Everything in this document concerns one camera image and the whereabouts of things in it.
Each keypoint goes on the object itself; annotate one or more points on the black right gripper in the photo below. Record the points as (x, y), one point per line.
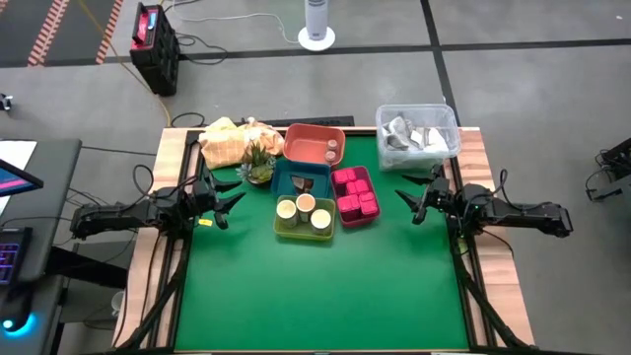
(443, 197)

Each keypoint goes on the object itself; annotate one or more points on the grey crumpled cloth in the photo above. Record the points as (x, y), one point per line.
(397, 133)

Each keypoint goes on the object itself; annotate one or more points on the white paper sheet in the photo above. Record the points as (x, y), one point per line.
(15, 153)

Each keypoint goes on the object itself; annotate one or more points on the orange checked cloth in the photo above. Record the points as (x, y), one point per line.
(263, 135)

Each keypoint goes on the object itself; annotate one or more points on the yellow cloth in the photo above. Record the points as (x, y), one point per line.
(222, 145)

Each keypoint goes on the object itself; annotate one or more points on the backlit keyboard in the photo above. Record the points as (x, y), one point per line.
(12, 256)

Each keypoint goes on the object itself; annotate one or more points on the teal plastic bin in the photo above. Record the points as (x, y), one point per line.
(277, 182)

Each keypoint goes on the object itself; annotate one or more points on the brown spice packet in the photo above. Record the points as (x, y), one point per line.
(301, 184)

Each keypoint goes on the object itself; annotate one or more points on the red-lidded rectangular spice tin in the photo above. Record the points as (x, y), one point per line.
(348, 203)
(357, 187)
(370, 204)
(346, 176)

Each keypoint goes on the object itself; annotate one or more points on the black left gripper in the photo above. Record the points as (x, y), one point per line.
(202, 197)

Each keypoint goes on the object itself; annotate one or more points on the red plastic bin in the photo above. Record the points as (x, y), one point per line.
(365, 222)

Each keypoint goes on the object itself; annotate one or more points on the small grey floor device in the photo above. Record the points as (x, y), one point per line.
(5, 102)

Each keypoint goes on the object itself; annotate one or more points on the blue glowing mouse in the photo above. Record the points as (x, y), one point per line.
(12, 323)

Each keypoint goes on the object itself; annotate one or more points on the white tower fan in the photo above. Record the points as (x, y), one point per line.
(315, 24)

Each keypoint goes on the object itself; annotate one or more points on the small yellow tag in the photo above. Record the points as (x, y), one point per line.
(205, 222)

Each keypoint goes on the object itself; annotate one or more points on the salmon plastic bin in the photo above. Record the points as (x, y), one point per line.
(308, 143)

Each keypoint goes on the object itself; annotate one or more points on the yellow translucent plastic bin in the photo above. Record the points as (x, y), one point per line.
(303, 233)

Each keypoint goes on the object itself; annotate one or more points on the lit computer screen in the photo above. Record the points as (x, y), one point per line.
(17, 180)

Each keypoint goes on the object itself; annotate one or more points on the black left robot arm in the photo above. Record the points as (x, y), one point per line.
(118, 214)

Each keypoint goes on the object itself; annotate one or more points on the succulent plant in black pot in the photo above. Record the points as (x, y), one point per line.
(256, 165)

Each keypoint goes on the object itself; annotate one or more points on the black plastic crate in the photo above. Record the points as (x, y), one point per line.
(160, 64)

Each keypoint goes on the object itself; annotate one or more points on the small clear spice bottle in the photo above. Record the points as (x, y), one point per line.
(332, 144)
(329, 156)

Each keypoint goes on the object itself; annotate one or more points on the grey desk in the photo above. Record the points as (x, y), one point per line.
(54, 187)

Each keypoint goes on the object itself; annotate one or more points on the clear plastic storage box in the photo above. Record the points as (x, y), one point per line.
(419, 160)

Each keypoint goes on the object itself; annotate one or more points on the white crumpled cloth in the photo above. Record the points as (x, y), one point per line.
(434, 140)

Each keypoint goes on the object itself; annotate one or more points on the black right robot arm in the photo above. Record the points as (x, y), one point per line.
(522, 214)

